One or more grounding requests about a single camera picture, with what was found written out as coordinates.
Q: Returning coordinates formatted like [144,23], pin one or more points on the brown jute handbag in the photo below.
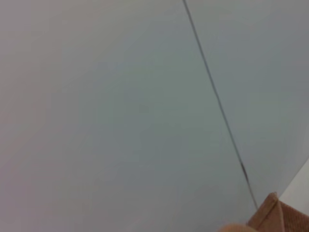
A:
[285,217]

